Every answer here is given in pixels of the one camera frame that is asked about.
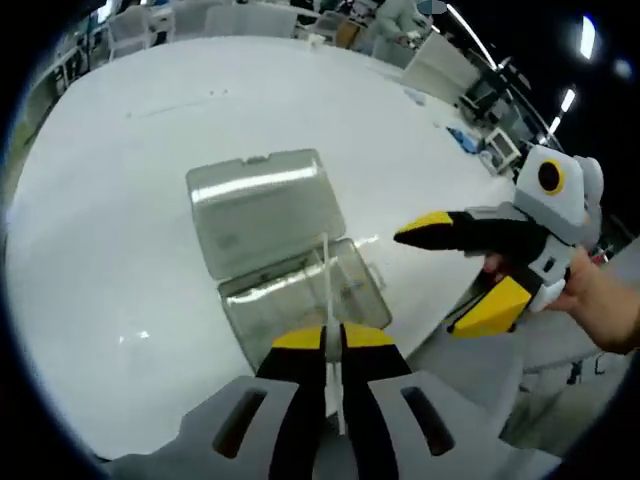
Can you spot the person's right hand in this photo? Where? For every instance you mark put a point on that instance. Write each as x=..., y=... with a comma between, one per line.
x=587, y=295

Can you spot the black tripod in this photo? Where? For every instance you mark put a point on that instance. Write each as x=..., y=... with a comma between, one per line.
x=492, y=95

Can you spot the clear grey guide fixture box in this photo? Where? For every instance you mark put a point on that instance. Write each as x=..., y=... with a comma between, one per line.
x=260, y=200

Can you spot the ceiling light strips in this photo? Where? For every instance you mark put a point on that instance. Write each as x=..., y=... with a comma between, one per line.
x=589, y=35

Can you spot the small white cabinet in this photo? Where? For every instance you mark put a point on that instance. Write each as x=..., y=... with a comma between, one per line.
x=502, y=150

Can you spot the blue cloth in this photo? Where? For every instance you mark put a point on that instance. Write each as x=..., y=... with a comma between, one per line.
x=462, y=140

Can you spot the white shelf unit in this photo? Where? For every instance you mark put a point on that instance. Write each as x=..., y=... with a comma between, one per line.
x=65, y=70

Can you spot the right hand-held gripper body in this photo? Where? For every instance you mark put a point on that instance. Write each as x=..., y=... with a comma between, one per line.
x=570, y=205

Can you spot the brown cardboard box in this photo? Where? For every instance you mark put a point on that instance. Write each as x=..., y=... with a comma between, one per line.
x=350, y=35

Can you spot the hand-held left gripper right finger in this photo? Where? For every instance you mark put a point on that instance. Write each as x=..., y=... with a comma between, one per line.
x=365, y=400

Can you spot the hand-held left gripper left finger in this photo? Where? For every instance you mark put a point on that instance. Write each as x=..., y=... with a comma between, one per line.
x=295, y=400

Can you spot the white board panel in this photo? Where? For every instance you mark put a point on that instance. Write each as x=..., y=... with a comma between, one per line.
x=440, y=65

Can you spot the small white box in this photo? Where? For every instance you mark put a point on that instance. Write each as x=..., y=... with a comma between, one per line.
x=314, y=42

